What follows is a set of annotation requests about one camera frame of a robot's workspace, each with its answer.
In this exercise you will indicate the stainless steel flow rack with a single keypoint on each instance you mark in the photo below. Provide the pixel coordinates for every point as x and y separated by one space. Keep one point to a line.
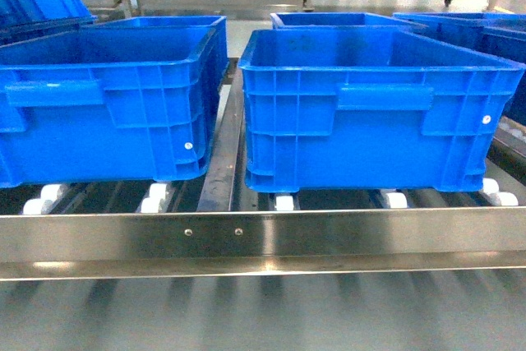
216 226

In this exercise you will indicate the blue bin front centre-right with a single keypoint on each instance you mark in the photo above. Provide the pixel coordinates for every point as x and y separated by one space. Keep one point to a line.
369 109

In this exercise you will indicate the blue bin centre-right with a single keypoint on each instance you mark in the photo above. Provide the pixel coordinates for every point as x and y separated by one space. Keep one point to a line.
336 20
369 109

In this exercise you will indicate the blue bin front centre-left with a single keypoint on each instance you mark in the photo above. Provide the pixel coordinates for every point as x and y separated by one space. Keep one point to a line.
108 105

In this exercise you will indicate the blue bin centre-left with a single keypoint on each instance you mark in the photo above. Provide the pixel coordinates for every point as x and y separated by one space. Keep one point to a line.
217 23
108 105

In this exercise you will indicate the blue bin rear centre-right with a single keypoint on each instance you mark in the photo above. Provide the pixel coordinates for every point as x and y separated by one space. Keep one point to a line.
336 20

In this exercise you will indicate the blue bin rear centre-left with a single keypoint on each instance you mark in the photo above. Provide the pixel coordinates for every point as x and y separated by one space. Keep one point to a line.
217 23

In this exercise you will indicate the blue bin rear right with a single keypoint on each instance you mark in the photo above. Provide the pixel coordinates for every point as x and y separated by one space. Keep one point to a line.
488 32

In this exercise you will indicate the tilted blue bin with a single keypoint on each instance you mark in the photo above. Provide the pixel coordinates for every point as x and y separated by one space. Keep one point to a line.
29 19

